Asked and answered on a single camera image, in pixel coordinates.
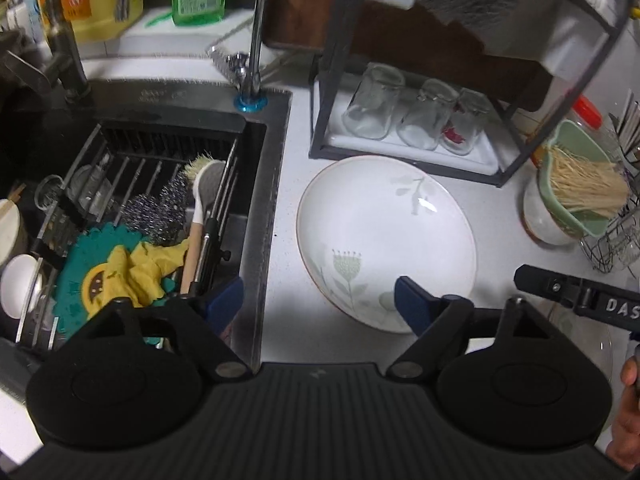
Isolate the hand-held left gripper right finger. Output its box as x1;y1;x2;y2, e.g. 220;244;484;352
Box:
387;276;556;381

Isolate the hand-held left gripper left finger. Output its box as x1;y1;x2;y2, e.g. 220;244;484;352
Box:
95;276;251;381

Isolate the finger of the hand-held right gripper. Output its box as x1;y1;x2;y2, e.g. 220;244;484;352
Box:
514;264;640;333

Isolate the white floral plate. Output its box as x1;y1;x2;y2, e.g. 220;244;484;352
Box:
295;156;478;335

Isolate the person's right hand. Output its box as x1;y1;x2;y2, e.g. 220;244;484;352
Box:
606;357;640;472

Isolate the white ceramic jar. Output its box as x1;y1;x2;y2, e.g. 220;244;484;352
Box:
522;177;577;247

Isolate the yellow cloth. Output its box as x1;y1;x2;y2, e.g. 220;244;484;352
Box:
106;239;192;309

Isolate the bundle of bamboo sticks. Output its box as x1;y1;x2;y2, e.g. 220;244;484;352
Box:
546;145;632;219

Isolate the white dish brush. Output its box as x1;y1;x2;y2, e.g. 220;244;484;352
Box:
179;155;229;297

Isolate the steel wool scrubber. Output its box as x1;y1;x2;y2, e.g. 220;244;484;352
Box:
121;175;195;247

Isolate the stainless steel sink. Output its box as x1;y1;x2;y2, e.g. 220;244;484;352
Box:
0;79;293;378

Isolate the teal silicone mat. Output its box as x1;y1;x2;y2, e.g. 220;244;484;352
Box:
54;225;182;347

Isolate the green ceramic holder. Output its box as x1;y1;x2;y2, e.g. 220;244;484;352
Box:
537;119;632;239

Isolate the white drip tray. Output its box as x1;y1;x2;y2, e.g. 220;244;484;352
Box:
320;122;501;177

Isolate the metal sink drain rack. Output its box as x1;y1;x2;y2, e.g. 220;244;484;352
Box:
15;124;242;352

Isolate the red capped bottle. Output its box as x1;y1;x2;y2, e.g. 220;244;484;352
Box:
571;95;604;132

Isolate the clear glass cup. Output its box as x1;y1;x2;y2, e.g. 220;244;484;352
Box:
397;79;460;151
440;88;494;156
342;63;406;141

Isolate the small white bowl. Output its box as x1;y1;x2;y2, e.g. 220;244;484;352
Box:
0;254;45;322

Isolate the small clear glass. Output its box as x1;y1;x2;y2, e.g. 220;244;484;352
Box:
34;174;67;212

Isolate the beige ceramic cup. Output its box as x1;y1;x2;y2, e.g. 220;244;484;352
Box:
0;199;29;267

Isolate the black metal rack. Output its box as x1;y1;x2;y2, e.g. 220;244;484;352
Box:
309;0;637;189

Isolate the chrome faucet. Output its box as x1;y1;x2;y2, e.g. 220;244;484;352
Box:
226;0;274;113

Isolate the dark faucet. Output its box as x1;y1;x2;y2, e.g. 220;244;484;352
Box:
39;0;92;104

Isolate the brown wooden cutting board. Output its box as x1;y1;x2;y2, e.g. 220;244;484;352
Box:
262;0;555;112

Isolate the yellow plastic bottle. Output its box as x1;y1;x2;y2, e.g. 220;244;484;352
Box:
54;0;145;44

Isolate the blue plastic bottle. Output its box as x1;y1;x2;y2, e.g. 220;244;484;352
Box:
19;0;47;45

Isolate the metal wire basket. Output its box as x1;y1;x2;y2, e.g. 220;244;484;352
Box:
579;199;640;274

